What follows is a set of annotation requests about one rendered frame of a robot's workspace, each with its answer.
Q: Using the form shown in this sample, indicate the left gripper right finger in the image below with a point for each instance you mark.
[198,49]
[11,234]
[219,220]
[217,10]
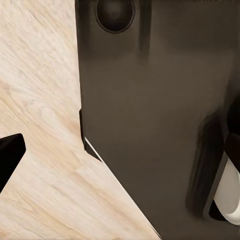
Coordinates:
[232,149]

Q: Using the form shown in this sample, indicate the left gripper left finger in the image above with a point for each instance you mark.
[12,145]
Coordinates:
[12,149]

